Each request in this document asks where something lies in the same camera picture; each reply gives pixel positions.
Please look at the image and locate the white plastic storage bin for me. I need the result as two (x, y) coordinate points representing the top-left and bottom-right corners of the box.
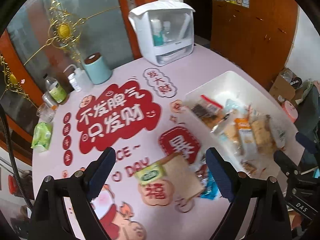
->
(183, 71), (304, 179)

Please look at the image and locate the white squeeze bottle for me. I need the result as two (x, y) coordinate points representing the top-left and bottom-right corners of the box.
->
(63, 64), (93, 92)

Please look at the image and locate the cardboard box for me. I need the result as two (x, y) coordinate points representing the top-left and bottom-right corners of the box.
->
(269, 68), (303, 106)

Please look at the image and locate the pink printed tablecloth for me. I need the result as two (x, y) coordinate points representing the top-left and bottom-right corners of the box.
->
(31, 43), (306, 240)

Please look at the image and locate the teal cylinder container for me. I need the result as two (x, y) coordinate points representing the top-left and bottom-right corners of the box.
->
(84, 53), (112, 85)

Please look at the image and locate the beige toast snack pack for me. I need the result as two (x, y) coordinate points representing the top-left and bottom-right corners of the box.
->
(157, 153), (204, 202)

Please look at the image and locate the white orange oat bar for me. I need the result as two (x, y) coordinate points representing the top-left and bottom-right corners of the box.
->
(234, 118), (258, 160)

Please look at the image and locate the green label plastic bottle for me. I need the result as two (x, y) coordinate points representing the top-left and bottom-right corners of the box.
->
(43, 74), (67, 103)

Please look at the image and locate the grey sofa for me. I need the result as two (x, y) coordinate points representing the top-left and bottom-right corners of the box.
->
(295, 85), (319, 137)

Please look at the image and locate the dark seaweed snack pack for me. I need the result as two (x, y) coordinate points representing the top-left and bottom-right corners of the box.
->
(191, 94), (223, 118)

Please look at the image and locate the blue snack packet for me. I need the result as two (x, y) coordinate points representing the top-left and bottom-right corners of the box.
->
(200, 169), (220, 200)

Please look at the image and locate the orange wooden cabinet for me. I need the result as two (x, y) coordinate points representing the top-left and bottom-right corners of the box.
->
(210, 0), (298, 89)

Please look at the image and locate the pink plastic stool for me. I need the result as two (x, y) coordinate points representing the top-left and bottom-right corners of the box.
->
(281, 100), (298, 123)

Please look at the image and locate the green yellow small packet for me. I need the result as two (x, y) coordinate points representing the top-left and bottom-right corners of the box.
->
(135, 162), (165, 186)

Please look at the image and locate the green tissue pack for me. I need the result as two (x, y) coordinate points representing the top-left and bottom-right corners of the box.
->
(31, 122), (53, 153)

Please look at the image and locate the gold door ornament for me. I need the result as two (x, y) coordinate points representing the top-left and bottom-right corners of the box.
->
(24, 0), (120, 65)

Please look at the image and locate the clear rice cracker pack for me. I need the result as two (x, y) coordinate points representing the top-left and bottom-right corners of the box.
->
(251, 118), (276, 155)

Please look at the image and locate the white countertop dish cabinet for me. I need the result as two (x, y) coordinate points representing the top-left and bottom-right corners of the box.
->
(128, 0), (195, 67)

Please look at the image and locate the clear glass jar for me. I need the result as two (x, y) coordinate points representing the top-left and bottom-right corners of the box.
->
(36, 102), (56, 123)

